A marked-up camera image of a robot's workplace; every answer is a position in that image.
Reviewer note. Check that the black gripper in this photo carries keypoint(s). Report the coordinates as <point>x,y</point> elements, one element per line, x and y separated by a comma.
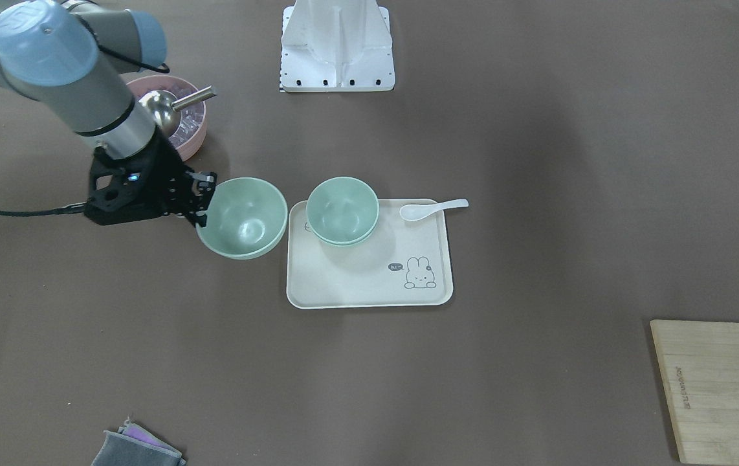
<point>164,173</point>

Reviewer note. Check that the green bowl robot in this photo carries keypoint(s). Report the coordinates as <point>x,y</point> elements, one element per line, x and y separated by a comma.
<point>343,207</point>
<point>245,219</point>

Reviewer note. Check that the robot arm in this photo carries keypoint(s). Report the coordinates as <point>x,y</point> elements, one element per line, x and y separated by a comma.
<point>70,56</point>

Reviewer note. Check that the pink bowl with ice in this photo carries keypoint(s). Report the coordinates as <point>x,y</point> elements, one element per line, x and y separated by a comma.
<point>193,128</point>

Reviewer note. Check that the metal ice scoop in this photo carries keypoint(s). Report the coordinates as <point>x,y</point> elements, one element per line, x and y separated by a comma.
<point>165,108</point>

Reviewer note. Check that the green bowl on tray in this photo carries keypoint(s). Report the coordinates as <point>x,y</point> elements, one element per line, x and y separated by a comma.
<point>350,242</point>

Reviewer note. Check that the white ceramic spoon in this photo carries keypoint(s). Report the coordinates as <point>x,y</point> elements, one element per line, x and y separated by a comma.
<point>414,212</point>

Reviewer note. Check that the beige rabbit tray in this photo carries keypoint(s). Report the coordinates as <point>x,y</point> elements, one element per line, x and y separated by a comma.
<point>402,263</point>

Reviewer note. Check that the grey purple cloth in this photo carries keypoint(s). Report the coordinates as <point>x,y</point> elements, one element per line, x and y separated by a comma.
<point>133,444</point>

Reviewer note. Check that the wooden cutting board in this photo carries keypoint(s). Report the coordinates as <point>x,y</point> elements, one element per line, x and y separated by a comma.
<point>699,366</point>

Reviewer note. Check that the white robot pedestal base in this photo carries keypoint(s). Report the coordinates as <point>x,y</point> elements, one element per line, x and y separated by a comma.
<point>336,46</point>

